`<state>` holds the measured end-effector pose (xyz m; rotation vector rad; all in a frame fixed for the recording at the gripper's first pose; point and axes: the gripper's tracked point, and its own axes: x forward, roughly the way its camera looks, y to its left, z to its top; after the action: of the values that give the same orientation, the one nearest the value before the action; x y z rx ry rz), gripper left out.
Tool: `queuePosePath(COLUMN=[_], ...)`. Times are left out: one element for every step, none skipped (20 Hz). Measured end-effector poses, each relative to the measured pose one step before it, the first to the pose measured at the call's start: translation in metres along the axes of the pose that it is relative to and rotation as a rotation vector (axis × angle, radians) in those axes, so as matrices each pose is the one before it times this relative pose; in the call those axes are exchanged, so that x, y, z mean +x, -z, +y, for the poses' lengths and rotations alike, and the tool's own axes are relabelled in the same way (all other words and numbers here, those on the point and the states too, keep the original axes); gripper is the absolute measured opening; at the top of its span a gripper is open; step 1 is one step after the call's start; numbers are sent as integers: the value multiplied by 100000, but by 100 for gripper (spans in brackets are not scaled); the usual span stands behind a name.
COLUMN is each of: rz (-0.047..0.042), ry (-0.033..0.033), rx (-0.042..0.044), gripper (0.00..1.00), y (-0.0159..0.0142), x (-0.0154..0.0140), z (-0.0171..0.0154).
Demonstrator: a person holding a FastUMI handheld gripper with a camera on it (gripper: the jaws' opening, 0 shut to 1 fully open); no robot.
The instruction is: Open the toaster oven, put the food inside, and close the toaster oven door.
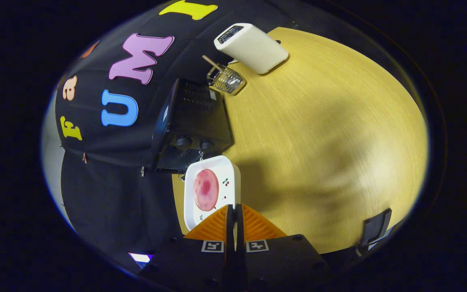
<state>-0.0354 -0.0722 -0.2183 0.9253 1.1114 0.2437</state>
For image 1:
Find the black toaster oven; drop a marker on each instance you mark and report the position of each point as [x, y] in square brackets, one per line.
[193, 117]

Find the pink ham slice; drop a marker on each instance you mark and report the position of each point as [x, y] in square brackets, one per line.
[206, 190]

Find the black backdrop cloth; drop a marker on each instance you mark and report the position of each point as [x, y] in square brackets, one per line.
[116, 194]

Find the black bracket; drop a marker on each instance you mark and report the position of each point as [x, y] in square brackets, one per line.
[375, 227]

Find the wooden stick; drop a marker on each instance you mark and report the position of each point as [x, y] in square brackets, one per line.
[211, 62]

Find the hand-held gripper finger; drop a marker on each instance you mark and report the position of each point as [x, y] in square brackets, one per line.
[239, 227]
[230, 227]

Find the white square plate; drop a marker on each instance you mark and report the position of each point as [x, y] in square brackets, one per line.
[229, 170]

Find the lit screen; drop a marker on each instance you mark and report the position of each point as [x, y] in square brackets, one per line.
[140, 257]

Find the white bread toaster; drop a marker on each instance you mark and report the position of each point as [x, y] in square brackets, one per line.
[253, 48]

